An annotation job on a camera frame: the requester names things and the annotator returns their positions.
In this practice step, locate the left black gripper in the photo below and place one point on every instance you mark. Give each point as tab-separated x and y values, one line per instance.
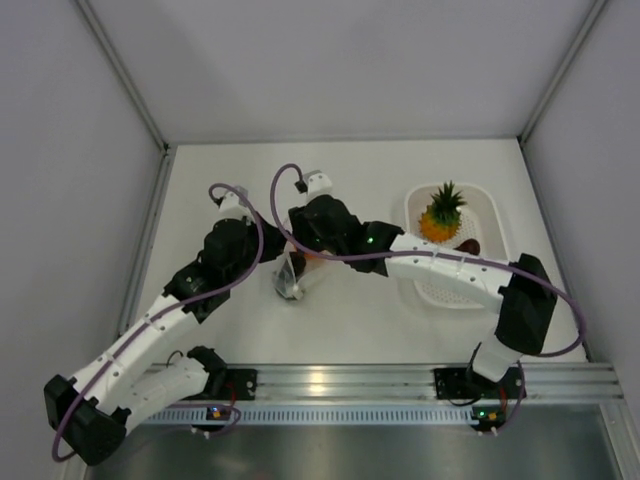
273	240

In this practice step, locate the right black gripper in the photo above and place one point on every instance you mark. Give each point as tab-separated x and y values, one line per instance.
301	228

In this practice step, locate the clear polka dot zip bag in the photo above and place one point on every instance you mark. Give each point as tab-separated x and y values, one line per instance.
294	276

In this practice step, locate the fake pineapple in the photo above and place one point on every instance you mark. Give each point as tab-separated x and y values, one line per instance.
441	219

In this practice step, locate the fake dark purple fruit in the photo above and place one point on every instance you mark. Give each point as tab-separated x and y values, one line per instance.
470	246

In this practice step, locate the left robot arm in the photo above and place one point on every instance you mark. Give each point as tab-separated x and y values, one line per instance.
96	408

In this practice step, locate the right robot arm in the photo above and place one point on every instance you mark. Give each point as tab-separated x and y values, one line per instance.
519	292

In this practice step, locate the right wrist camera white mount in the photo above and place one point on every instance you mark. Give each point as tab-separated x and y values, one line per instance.
314	184

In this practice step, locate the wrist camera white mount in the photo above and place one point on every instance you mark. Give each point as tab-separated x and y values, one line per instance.
314	184
231	202

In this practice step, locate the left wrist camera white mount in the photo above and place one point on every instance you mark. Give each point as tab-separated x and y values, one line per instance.
231	202

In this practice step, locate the left aluminium frame post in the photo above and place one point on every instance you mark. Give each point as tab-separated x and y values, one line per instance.
121	71

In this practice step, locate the aluminium frame post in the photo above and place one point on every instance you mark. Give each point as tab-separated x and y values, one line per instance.
121	71
561	71

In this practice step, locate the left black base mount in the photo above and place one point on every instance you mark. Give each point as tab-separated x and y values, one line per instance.
238	384

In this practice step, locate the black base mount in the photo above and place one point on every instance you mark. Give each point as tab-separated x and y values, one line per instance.
458	383
238	384

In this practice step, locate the white slotted cable duct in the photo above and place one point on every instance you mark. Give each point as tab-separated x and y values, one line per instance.
331	415

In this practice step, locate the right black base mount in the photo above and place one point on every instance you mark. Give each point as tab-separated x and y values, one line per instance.
458	383

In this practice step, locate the aluminium mounting rail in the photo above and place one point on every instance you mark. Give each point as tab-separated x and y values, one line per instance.
545	383

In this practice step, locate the right aluminium frame post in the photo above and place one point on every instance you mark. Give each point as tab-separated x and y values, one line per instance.
561	71

